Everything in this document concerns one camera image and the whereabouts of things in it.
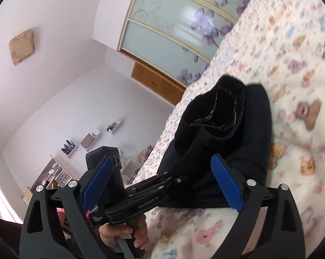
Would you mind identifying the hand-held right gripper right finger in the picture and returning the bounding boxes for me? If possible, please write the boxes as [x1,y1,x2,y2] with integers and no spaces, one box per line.
[210,153,305,259]

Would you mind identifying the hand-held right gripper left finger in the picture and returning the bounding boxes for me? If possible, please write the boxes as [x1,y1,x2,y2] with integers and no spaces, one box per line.
[19,155,117,259]

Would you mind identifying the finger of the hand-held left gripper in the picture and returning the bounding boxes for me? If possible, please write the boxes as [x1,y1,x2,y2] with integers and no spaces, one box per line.
[151,174,191,189]
[124,182,179,198]

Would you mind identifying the black pants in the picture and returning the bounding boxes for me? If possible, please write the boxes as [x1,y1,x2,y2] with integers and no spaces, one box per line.
[131,75,272,211]

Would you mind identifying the person's left hand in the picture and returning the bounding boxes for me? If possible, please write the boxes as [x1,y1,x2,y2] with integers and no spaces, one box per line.
[98,215,150,249]

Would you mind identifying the pink fabric heap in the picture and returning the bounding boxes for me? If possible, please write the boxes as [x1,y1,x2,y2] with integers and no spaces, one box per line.
[138,145,155,163]

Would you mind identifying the wooden bookshelf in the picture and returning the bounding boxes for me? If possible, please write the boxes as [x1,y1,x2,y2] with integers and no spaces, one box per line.
[21,155,80,203]

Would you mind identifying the wooden door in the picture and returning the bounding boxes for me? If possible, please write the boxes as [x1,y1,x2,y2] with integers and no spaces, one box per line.
[131,62,186,106]

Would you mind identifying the person's dark clothing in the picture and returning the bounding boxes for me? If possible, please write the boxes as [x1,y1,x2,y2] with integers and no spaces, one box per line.
[0,216,23,259]

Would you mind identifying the bear printed blanket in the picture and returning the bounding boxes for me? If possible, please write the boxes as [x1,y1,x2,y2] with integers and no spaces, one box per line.
[131,0,325,259]

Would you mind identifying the square ceiling light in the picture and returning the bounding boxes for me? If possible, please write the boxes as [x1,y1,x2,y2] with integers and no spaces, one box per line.
[9,28,35,66]

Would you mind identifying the wardrobe with floral glass doors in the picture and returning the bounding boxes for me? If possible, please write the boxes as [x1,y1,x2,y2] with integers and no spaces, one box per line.
[117,0,260,91]

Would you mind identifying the wall shelf with beige box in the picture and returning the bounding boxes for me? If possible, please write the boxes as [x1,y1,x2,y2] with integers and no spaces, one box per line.
[81,130,101,151]

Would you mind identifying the wall shelf with books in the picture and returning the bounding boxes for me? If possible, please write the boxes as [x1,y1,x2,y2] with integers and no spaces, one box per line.
[61,140,77,156]

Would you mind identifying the wall shelf with small items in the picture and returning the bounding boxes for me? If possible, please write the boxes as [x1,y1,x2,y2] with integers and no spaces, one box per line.
[107,117,125,136]

